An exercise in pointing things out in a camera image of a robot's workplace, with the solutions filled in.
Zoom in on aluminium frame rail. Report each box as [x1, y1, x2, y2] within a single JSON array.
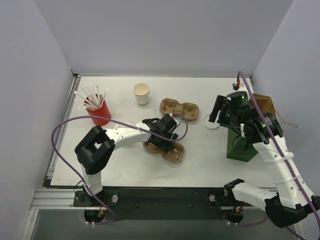
[[30, 188, 75, 210]]

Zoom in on clear plastic cup lid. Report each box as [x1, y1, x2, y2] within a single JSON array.
[[203, 114, 220, 130]]

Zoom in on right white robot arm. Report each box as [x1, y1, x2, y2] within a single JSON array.
[[209, 91, 320, 228]]

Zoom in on green paper takeout bag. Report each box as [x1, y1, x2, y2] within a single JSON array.
[[226, 93, 298, 163]]

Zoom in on red straw holder cup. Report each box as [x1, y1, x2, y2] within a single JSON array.
[[86, 100, 112, 126]]

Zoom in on brown pulp cup carrier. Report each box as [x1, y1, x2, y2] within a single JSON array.
[[142, 142, 185, 164]]

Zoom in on stacked white paper cups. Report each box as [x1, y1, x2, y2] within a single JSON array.
[[133, 83, 150, 107]]

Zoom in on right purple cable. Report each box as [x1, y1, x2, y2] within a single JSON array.
[[236, 70, 320, 240]]

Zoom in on white wrapped straws bundle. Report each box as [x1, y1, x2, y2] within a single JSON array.
[[73, 82, 108, 111]]

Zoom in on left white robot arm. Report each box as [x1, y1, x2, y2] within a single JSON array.
[[74, 114, 180, 206]]

